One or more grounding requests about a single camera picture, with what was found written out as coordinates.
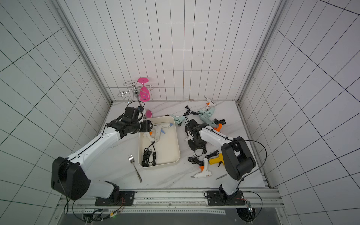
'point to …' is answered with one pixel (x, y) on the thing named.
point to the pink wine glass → (144, 93)
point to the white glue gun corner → (209, 103)
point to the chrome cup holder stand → (133, 93)
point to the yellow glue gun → (220, 160)
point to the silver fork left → (131, 160)
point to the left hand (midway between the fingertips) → (147, 128)
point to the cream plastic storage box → (160, 146)
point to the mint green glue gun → (206, 115)
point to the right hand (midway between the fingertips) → (191, 147)
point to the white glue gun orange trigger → (205, 172)
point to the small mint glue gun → (178, 119)
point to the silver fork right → (221, 176)
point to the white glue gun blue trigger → (159, 126)
